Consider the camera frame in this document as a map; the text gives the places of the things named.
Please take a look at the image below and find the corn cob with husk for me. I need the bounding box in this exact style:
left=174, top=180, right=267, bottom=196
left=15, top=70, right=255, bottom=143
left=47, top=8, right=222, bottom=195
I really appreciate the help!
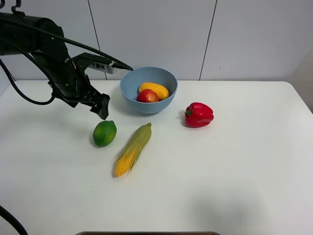
left=113, top=122, right=152, bottom=177

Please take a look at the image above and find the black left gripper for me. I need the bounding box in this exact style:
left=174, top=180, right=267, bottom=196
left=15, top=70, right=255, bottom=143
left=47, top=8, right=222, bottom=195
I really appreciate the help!
left=47, top=57, right=110, bottom=120

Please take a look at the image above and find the blue plastic bowl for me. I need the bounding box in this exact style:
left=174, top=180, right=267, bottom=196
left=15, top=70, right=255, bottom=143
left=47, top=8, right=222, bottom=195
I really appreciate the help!
left=120, top=67, right=178, bottom=114

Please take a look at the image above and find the red peach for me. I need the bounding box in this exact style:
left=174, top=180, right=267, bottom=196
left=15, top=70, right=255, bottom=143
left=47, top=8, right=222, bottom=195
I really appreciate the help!
left=136, top=89, right=159, bottom=103

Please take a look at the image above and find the green lime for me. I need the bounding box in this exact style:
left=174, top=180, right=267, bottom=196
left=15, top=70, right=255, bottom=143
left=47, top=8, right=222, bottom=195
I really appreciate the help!
left=92, top=120, right=117, bottom=147

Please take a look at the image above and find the red bell pepper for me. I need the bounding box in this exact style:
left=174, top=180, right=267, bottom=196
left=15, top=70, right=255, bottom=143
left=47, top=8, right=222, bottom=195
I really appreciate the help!
left=184, top=102, right=214, bottom=128

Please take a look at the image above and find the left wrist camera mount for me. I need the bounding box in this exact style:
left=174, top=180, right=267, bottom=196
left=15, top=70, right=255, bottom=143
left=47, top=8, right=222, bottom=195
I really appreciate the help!
left=72, top=52, right=125, bottom=74

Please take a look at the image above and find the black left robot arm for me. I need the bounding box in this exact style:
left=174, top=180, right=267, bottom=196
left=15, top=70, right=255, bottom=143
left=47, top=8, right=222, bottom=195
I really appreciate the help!
left=0, top=12, right=110, bottom=120

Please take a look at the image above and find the yellow mango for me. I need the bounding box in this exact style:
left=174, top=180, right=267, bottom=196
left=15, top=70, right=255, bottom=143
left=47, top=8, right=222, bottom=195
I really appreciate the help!
left=139, top=82, right=170, bottom=100

